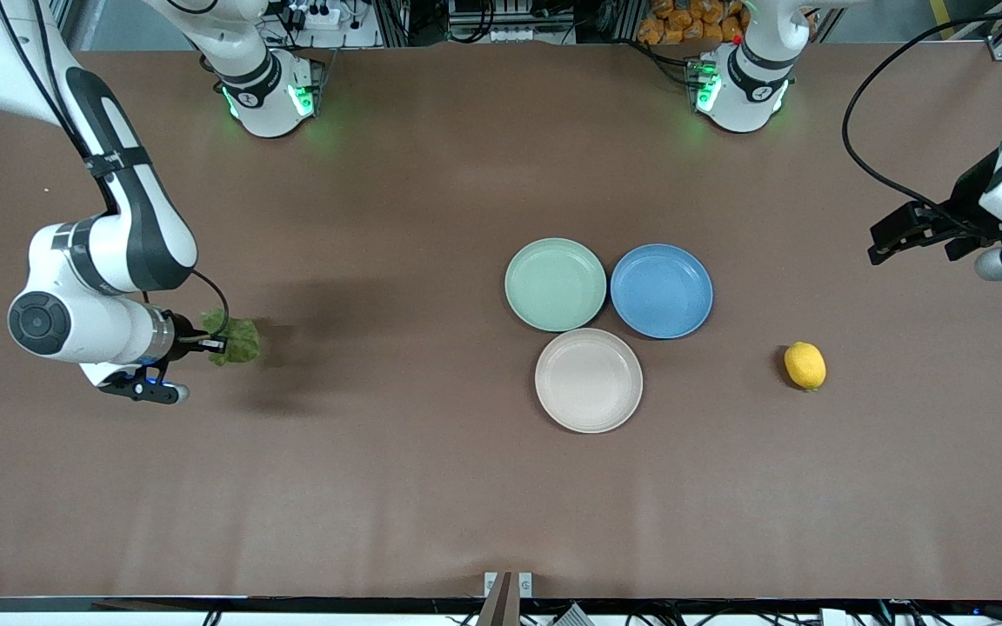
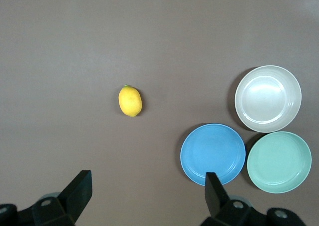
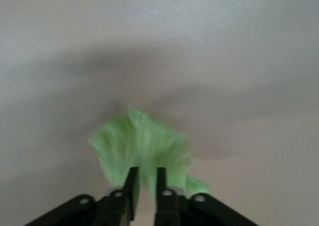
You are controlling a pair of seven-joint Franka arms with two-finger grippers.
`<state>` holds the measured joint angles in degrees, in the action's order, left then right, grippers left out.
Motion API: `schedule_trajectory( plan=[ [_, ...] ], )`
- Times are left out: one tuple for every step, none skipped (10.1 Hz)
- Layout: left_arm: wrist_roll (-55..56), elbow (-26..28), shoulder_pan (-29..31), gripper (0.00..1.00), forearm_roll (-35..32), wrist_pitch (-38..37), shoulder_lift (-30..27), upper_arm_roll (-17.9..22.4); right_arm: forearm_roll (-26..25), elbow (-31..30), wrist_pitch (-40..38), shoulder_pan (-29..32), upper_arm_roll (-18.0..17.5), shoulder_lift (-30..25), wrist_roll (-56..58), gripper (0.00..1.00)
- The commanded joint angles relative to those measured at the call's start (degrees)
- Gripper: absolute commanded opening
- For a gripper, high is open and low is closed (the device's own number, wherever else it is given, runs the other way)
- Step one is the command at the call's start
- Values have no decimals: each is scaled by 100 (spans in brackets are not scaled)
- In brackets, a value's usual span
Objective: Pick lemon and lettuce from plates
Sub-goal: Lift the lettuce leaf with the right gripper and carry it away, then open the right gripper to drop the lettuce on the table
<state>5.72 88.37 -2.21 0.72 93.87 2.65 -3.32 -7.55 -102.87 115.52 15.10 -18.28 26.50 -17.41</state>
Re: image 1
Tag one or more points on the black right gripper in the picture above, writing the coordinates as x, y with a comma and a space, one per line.
180, 340

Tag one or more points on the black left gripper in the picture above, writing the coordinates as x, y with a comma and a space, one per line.
971, 203

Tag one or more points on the green lettuce leaf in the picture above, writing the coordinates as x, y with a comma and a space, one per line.
244, 343

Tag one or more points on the yellow lemon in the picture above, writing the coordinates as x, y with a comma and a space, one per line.
805, 365

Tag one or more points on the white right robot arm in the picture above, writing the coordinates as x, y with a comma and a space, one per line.
92, 330

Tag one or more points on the blue plate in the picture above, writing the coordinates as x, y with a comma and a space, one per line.
662, 291

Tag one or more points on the bag of orange snacks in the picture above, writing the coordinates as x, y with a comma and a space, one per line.
684, 22

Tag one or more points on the beige plate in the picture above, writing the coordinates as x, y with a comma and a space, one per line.
588, 380

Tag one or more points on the light green plate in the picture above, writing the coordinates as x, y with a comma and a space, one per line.
556, 285

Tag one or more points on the white power strip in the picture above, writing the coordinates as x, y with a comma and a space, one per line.
323, 16

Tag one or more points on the silver metal bracket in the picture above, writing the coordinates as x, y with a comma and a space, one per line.
525, 584

